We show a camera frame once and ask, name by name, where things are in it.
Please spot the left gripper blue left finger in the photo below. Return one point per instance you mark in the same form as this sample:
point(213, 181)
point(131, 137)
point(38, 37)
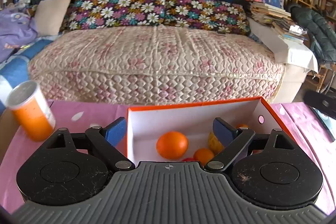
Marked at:
point(103, 142)

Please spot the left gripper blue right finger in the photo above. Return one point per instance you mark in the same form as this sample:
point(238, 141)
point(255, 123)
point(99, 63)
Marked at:
point(234, 141)

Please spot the yellow fruit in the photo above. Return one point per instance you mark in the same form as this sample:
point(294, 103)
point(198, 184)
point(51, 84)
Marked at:
point(214, 145)

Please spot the small orange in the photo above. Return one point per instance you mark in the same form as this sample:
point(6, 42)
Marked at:
point(203, 155)

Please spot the large orange fruit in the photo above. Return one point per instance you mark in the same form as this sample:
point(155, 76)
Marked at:
point(172, 145)

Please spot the dark mandarin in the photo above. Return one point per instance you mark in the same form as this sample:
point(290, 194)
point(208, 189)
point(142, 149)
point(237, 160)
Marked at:
point(241, 126)

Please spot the red tomato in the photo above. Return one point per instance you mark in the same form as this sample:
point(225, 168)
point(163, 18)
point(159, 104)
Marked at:
point(189, 159)

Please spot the teal book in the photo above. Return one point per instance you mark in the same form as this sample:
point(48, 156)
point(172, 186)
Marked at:
point(327, 122)

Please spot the pink floral tablecloth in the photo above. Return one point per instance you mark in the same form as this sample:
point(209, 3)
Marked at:
point(16, 147)

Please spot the orange cardboard box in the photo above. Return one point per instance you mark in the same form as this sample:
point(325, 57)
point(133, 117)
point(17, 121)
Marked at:
point(145, 124)

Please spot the white covered side table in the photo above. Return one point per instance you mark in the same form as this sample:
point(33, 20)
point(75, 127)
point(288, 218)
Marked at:
point(298, 59)

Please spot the dark green jacket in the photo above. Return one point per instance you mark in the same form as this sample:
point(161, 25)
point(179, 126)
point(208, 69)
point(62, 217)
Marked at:
point(321, 35)

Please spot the orange plastic cup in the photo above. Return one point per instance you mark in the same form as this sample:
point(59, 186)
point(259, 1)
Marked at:
point(31, 110)

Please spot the quilted beige bedspread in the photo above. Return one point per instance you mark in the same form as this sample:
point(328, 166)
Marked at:
point(158, 65)

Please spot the blue sheet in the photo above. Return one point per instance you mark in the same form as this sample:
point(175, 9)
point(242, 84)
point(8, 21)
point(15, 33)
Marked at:
point(15, 69)

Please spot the stack of books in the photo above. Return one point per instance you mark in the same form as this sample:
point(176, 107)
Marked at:
point(272, 14)

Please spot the left floral daisy cushion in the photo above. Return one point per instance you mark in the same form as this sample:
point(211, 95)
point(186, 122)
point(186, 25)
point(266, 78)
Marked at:
point(92, 14)

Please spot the floral daisy cushion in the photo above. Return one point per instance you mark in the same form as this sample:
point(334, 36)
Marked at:
point(211, 15)
point(92, 14)

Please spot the beige plain pillow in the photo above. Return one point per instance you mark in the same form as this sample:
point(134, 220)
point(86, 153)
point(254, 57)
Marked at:
point(49, 16)

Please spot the right floral daisy cushion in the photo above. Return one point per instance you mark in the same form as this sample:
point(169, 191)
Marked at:
point(211, 15)

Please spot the purple crumpled blanket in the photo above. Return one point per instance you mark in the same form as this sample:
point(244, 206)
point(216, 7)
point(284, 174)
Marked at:
point(17, 29)

